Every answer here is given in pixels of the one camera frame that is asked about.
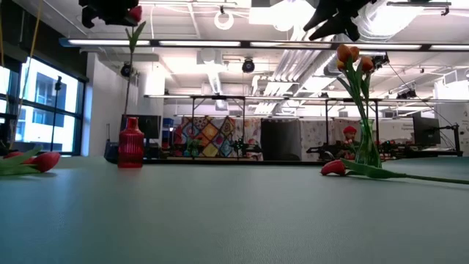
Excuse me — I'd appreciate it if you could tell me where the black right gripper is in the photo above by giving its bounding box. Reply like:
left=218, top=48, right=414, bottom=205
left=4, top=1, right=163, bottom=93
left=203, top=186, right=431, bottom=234
left=303, top=0, right=374, bottom=42

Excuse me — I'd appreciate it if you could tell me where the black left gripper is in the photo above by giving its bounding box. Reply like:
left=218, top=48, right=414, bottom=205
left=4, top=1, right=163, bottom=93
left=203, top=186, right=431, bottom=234
left=78, top=0, right=142, bottom=29

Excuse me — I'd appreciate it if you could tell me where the red ribbed glass vase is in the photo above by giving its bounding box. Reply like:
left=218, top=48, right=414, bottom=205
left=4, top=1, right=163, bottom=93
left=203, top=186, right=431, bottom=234
left=117, top=116, right=146, bottom=169

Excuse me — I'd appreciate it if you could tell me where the green glass vase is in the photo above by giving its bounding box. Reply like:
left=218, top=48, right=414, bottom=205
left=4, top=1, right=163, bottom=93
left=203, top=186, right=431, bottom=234
left=353, top=118, right=383, bottom=169

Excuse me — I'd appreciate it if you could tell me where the black overhead light beam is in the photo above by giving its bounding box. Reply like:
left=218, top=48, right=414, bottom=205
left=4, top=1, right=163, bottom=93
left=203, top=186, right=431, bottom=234
left=58, top=37, right=469, bottom=53

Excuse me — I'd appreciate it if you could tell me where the black tripod stand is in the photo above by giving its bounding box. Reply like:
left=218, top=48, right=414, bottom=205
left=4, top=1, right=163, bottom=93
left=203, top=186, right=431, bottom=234
left=50, top=76, right=62, bottom=152

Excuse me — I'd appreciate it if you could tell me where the white patterned cloth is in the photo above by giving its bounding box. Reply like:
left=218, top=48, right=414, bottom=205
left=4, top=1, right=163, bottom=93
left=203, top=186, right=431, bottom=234
left=300, top=119, right=362, bottom=151

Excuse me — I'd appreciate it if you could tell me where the black monitor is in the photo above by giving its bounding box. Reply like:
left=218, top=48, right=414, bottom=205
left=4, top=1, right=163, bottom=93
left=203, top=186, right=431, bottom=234
left=412, top=116, right=443, bottom=147
left=119, top=114, right=162, bottom=140

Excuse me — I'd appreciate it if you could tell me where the large glass window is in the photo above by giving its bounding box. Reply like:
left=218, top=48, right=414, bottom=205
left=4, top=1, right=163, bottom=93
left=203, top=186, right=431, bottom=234
left=0, top=54, right=86, bottom=155

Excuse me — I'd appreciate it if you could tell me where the person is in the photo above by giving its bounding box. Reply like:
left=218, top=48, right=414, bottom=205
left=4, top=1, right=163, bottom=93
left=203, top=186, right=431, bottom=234
left=339, top=125, right=360, bottom=155

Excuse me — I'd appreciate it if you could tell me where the black curtain panel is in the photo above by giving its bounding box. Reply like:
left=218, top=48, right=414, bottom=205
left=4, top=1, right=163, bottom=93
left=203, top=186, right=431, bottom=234
left=260, top=117, right=302, bottom=161

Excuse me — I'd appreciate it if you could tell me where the black case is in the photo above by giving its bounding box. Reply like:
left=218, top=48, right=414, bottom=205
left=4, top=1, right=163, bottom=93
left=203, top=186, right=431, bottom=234
left=103, top=141, right=120, bottom=164

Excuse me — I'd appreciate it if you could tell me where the colourful patterned cloth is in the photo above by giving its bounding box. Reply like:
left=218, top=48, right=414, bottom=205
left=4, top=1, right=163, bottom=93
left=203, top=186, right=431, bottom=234
left=173, top=116, right=263, bottom=161

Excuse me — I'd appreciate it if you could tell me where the teal green table mat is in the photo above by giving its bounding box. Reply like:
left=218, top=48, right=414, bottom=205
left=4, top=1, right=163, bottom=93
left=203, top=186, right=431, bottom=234
left=0, top=155, right=469, bottom=264

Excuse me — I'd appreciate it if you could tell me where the silver ventilation duct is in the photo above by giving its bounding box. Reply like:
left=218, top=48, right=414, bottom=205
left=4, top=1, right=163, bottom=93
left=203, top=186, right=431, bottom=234
left=322, top=51, right=344, bottom=78

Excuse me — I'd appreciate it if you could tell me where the black ceiling camera rig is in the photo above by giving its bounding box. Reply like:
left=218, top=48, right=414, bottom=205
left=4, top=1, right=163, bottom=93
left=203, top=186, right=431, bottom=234
left=369, top=54, right=391, bottom=74

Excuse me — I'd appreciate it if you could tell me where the black overhead camera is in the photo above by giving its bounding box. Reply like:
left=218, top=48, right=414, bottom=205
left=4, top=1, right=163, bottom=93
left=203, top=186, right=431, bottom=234
left=241, top=57, right=256, bottom=74

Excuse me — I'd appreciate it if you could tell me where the white ring lamp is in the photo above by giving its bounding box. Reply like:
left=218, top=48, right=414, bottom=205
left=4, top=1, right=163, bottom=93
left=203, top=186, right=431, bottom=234
left=213, top=10, right=235, bottom=32

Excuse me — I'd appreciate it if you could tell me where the black metal rig frame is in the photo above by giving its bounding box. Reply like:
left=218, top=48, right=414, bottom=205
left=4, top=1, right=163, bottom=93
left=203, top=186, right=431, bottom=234
left=189, top=95, right=247, bottom=159
left=325, top=97, right=380, bottom=157

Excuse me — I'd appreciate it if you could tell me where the black metal table frame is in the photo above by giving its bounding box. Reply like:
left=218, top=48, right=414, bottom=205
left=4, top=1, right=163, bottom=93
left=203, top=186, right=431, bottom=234
left=104, top=155, right=465, bottom=165

